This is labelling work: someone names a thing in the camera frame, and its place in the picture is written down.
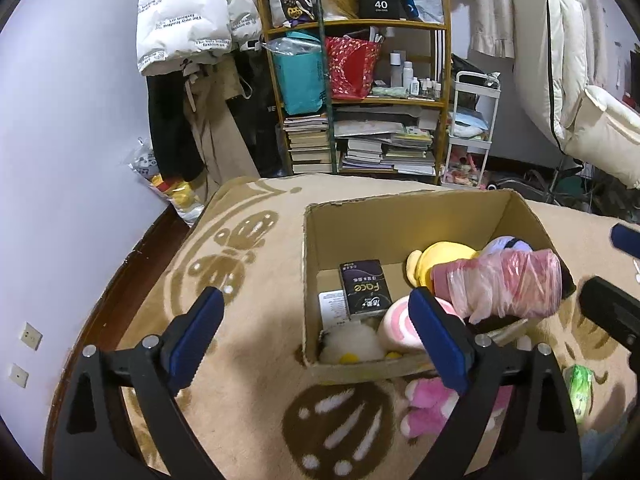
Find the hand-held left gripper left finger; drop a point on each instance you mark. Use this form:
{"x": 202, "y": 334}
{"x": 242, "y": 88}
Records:
{"x": 195, "y": 340}

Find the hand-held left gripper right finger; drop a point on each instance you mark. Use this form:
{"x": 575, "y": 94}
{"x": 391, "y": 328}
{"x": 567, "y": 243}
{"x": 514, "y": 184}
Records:
{"x": 437, "y": 340}

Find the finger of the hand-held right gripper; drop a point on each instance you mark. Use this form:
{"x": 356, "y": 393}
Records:
{"x": 627, "y": 241}
{"x": 612, "y": 305}

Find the pink swirl roll plush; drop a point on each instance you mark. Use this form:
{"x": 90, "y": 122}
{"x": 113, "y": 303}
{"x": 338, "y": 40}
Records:
{"x": 395, "y": 325}

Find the pink and white plush toy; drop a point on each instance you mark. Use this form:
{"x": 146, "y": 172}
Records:
{"x": 427, "y": 405}

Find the yellow plush toy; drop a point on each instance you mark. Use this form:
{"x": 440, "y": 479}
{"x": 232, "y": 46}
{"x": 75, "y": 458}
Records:
{"x": 435, "y": 260}

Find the pink roll of plastic bags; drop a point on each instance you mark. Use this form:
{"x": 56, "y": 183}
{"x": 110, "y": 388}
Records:
{"x": 500, "y": 280}

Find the white fluffy plush toy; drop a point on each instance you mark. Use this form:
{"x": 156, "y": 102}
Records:
{"x": 350, "y": 342}

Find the small black box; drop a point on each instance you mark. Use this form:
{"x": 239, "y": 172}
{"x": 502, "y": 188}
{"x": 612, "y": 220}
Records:
{"x": 365, "y": 290}

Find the purple plush toy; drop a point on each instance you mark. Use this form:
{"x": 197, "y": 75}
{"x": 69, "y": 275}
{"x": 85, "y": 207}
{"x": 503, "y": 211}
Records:
{"x": 505, "y": 245}

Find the cardboard box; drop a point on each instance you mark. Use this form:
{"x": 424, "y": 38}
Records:
{"x": 360, "y": 230}

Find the green packet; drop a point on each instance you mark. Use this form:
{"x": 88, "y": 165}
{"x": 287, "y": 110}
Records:
{"x": 580, "y": 390}

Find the light blue blanket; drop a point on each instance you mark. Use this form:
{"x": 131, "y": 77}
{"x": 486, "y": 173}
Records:
{"x": 600, "y": 450}

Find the clear bag of toys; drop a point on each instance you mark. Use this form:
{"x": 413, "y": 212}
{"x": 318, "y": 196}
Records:
{"x": 175, "y": 195}

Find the cream folded mattress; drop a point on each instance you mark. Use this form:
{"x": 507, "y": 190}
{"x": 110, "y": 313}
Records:
{"x": 575, "y": 60}

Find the white trolley cart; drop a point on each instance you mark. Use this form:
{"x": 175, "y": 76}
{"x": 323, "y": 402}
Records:
{"x": 492, "y": 105}

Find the pile of papers and booklets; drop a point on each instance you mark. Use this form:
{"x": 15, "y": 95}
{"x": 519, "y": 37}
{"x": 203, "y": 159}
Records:
{"x": 385, "y": 155}

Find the pale blue cushion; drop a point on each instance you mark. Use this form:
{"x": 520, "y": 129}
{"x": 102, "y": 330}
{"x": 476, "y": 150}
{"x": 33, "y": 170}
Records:
{"x": 467, "y": 125}

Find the black hanging garment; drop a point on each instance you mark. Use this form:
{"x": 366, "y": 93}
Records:
{"x": 170, "y": 130}

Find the beige trousers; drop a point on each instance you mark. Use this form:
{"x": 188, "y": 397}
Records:
{"x": 220, "y": 125}

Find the stack of books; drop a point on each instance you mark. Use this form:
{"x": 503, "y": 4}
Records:
{"x": 307, "y": 147}

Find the dark hanging bag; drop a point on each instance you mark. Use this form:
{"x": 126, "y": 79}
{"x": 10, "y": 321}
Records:
{"x": 260, "y": 120}

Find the group of cosmetic bottles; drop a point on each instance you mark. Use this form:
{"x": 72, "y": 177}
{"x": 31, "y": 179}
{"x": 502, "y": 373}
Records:
{"x": 407, "y": 75}

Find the green pole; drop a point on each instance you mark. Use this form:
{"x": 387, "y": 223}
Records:
{"x": 327, "y": 85}

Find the teal bag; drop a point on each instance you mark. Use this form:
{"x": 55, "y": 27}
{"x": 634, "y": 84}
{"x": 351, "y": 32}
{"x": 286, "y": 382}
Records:
{"x": 300, "y": 80}

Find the red patterned bag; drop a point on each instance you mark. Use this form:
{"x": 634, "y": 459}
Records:
{"x": 350, "y": 70}

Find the wooden shelf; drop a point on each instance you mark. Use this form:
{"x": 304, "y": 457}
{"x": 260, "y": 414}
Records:
{"x": 375, "y": 24}

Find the white puffer jacket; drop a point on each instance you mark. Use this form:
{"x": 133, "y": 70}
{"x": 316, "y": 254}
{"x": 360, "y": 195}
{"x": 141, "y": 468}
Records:
{"x": 190, "y": 10}

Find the black display box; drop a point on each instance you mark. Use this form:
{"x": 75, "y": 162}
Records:
{"x": 380, "y": 5}

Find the white wall socket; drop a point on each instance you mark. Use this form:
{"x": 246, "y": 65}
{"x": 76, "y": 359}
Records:
{"x": 31, "y": 337}
{"x": 19, "y": 375}

